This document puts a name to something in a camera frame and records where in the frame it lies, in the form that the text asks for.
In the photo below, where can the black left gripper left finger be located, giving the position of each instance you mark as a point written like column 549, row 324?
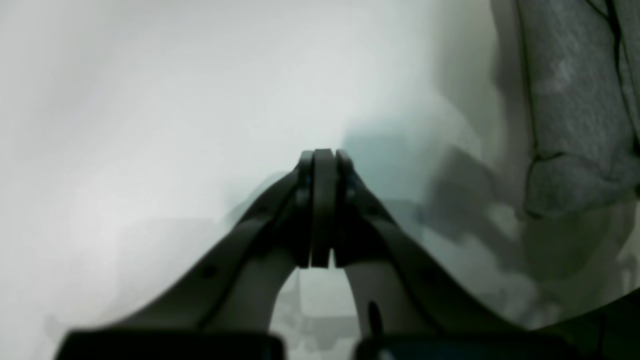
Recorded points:
column 222, row 307

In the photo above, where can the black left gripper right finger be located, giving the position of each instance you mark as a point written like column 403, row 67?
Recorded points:
column 408, row 306

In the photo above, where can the grey T-shirt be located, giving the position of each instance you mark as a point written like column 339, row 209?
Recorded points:
column 582, row 71

